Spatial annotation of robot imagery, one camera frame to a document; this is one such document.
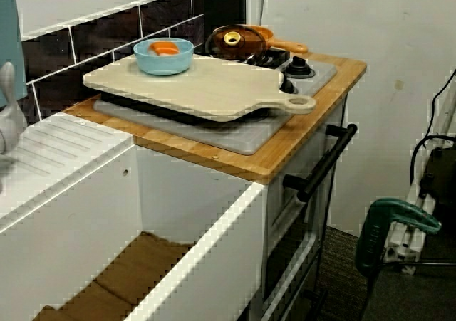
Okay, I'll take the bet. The dark box device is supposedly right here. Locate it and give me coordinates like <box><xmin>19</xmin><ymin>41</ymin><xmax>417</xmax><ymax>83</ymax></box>
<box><xmin>419</xmin><ymin>145</ymin><xmax>456</xmax><ymax>208</ymax></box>

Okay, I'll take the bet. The black burner grate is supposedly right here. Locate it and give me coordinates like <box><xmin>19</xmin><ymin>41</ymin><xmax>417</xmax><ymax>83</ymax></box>
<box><xmin>99</xmin><ymin>92</ymin><xmax>282</xmax><ymax>123</ymax></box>
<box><xmin>244</xmin><ymin>47</ymin><xmax>291</xmax><ymax>70</ymax></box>

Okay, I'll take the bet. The green clamp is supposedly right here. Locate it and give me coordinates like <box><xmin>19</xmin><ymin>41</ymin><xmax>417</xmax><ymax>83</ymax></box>
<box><xmin>355</xmin><ymin>198</ymin><xmax>443</xmax><ymax>276</ymax></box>

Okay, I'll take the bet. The aluminium frame rail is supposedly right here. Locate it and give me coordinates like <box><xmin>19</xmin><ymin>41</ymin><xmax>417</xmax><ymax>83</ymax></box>
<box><xmin>386</xmin><ymin>85</ymin><xmax>456</xmax><ymax>275</ymax></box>

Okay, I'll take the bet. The toy oven door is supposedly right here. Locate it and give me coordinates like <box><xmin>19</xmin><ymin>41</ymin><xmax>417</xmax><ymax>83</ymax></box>
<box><xmin>261</xmin><ymin>96</ymin><xmax>349</xmax><ymax>321</ymax></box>

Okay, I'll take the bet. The grey toy stove top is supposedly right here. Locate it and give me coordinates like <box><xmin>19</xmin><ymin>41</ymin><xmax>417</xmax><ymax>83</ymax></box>
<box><xmin>93</xmin><ymin>52</ymin><xmax>338</xmax><ymax>156</ymax></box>

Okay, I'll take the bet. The thin black cable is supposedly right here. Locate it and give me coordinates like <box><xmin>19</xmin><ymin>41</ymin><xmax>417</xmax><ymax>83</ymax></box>
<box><xmin>425</xmin><ymin>68</ymin><xmax>456</xmax><ymax>139</ymax></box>

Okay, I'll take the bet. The brown cloth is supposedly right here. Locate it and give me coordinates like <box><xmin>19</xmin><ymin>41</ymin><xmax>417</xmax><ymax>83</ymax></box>
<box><xmin>31</xmin><ymin>230</ymin><xmax>196</xmax><ymax>321</ymax></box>

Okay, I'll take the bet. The black stove knob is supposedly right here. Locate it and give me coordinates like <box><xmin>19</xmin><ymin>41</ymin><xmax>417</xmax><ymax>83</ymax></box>
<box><xmin>284</xmin><ymin>57</ymin><xmax>317</xmax><ymax>80</ymax></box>
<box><xmin>279</xmin><ymin>73</ymin><xmax>299</xmax><ymax>95</ymax></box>

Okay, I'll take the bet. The white toy sink basin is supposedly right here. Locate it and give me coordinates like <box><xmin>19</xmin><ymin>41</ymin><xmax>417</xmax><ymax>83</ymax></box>
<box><xmin>0</xmin><ymin>113</ymin><xmax>269</xmax><ymax>321</ymax></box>

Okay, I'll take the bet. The teal toy appliance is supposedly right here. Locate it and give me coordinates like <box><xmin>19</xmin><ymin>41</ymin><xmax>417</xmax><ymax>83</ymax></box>
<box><xmin>0</xmin><ymin>0</ymin><xmax>29</xmax><ymax>109</ymax></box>

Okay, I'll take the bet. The black slanted panel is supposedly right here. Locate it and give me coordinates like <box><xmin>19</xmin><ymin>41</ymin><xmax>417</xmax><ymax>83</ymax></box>
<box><xmin>203</xmin><ymin>0</ymin><xmax>247</xmax><ymax>28</ymax></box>

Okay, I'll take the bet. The light blue bowl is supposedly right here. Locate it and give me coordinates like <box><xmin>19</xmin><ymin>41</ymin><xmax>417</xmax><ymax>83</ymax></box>
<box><xmin>133</xmin><ymin>37</ymin><xmax>195</xmax><ymax>77</ymax></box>

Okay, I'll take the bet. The black oven door handle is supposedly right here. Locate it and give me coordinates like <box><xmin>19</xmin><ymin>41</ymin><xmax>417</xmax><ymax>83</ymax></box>
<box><xmin>282</xmin><ymin>122</ymin><xmax>358</xmax><ymax>202</ymax></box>

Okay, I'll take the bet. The light wooden cutting board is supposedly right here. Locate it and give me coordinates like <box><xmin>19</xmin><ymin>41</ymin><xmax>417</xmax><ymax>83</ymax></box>
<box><xmin>82</xmin><ymin>54</ymin><xmax>317</xmax><ymax>123</ymax></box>

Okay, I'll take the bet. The glass lid with yellow knob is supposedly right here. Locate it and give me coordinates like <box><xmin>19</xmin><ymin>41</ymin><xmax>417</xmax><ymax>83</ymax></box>
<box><xmin>204</xmin><ymin>24</ymin><xmax>268</xmax><ymax>63</ymax></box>

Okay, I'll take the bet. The orange salmon sushi toy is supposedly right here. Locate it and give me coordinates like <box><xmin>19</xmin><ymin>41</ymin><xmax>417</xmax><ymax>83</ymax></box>
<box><xmin>147</xmin><ymin>41</ymin><xmax>181</xmax><ymax>57</ymax></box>

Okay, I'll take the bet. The grey toy faucet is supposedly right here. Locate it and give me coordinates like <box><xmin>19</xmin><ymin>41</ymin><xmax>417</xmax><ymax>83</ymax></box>
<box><xmin>0</xmin><ymin>61</ymin><xmax>29</xmax><ymax>194</ymax></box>

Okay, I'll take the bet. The orange toy frying pan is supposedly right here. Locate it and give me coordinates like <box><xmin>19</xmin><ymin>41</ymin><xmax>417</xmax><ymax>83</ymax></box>
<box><xmin>244</xmin><ymin>24</ymin><xmax>309</xmax><ymax>55</ymax></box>

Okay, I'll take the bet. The thick black cable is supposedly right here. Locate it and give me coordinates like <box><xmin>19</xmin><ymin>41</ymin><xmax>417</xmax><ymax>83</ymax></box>
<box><xmin>408</xmin><ymin>132</ymin><xmax>456</xmax><ymax>194</ymax></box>

